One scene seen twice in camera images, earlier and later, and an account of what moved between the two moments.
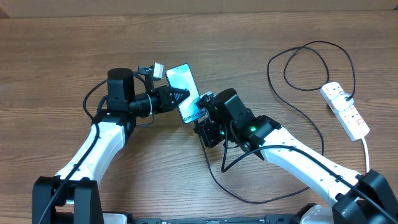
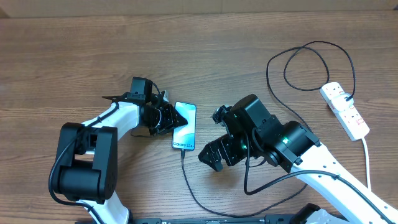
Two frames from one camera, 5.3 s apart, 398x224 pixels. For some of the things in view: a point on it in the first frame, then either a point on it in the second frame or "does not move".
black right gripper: x=208 y=129 → x=227 y=144
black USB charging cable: x=297 y=48 → x=286 y=110
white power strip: x=351 y=121 does not move
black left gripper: x=164 y=96 → x=170 y=121
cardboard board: x=27 y=9 does not move
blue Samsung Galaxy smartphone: x=180 y=75 → x=184 y=136
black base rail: x=279 y=219 does not move
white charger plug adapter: x=339 y=101 does not move
